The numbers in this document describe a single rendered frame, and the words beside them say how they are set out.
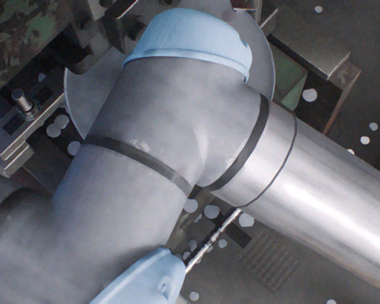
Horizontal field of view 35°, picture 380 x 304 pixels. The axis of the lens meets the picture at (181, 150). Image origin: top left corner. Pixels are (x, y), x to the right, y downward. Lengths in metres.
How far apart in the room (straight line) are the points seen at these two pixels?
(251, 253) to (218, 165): 1.02
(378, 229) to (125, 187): 0.18
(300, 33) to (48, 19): 0.58
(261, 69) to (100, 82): 0.22
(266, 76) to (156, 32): 0.46
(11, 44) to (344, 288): 1.20
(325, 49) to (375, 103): 0.71
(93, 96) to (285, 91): 0.32
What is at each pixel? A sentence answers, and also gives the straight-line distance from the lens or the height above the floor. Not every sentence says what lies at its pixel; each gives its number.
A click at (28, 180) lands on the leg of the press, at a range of 0.99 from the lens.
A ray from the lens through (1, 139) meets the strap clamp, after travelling 0.87.
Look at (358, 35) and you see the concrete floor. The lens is 1.80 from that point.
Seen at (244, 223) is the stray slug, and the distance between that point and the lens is 0.90.
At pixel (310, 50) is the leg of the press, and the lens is 1.01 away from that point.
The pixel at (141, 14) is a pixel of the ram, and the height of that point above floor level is 0.95.
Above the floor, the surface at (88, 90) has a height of 0.78.
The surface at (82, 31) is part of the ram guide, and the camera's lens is 0.60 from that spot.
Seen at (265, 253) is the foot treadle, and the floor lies 0.16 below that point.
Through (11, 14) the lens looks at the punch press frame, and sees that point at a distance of 0.49.
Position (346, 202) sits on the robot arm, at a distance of 0.40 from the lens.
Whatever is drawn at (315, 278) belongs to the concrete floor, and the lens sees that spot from 1.56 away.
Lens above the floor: 1.53
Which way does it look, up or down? 71 degrees down
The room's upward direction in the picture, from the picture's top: 10 degrees counter-clockwise
